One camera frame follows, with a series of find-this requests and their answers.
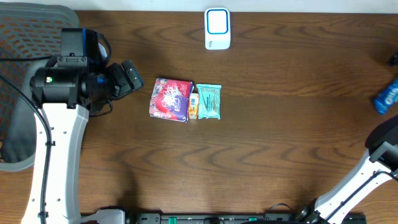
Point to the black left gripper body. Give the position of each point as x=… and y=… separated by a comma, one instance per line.
x=123, y=79

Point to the blue cookie packet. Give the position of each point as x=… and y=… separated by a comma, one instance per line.
x=386, y=99

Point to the red purple snack packet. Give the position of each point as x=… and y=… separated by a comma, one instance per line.
x=170, y=99

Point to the small orange box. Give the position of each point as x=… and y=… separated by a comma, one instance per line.
x=193, y=106

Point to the teal snack packet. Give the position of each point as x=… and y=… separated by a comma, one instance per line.
x=209, y=101

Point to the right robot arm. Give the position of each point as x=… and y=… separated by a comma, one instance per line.
x=377, y=166

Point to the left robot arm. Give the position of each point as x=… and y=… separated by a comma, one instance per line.
x=66, y=92

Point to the grey plastic mesh basket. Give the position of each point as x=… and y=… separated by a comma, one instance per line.
x=29, y=34

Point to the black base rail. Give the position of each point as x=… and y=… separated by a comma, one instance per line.
x=117, y=215

